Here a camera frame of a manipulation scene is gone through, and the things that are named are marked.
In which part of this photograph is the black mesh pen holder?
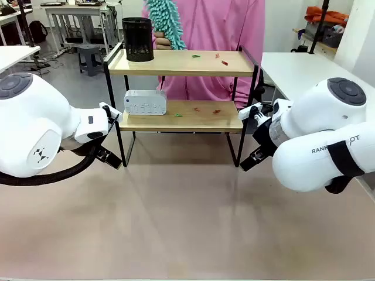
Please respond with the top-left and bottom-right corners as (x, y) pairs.
(121, 16), (155, 63)

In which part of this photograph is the black strap on arm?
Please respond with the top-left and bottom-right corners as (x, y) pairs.
(326, 140), (366, 178)

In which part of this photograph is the black stand pole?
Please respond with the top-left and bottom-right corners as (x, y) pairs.
(309, 0), (330, 56)
(19, 0), (36, 47)

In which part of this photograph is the black backpack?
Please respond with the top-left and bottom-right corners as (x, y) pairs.
(29, 20), (48, 44)

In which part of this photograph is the black office chair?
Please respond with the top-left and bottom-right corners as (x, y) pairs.
(253, 66), (266, 102)

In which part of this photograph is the person's right hand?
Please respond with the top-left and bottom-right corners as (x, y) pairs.
(154, 30), (172, 50)

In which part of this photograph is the white digital alarm clock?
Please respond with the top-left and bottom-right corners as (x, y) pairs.
(123, 89), (168, 116)

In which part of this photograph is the person in pink hoodie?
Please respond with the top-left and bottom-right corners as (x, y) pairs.
(141, 0), (266, 109)

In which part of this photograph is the orange cloth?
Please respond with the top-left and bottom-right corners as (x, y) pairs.
(304, 6), (350, 27)

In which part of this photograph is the black braided cable sleeve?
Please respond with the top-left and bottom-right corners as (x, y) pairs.
(0, 152), (99, 187)

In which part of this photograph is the grey plastic stool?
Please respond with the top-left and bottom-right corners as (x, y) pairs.
(77, 44), (104, 77)

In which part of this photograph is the small white table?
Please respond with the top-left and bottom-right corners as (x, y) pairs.
(0, 45), (41, 74)

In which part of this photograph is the white background desk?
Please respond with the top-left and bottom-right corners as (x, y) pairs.
(40, 2), (120, 56)

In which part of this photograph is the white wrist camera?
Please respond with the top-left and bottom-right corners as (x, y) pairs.
(238, 102), (274, 126)
(98, 101), (123, 121)

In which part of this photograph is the black floor cable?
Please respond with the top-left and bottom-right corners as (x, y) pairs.
(30, 54), (61, 73)

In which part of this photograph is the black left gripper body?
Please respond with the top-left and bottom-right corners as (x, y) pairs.
(87, 139), (107, 156)

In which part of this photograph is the grey storage crate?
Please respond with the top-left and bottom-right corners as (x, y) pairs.
(322, 26), (345, 47)

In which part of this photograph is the large white table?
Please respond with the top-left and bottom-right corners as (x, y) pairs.
(260, 52), (354, 102)

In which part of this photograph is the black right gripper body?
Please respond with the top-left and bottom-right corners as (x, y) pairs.
(252, 115), (282, 156)

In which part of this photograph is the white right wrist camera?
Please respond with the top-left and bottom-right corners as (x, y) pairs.
(238, 102), (274, 126)

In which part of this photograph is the two-tier wood metal shelf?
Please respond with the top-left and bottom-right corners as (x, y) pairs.
(103, 42), (261, 168)

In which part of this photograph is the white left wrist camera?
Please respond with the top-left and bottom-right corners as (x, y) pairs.
(98, 101), (123, 121)

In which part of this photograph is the teal chenille duster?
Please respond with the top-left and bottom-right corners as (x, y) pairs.
(143, 0), (187, 51)

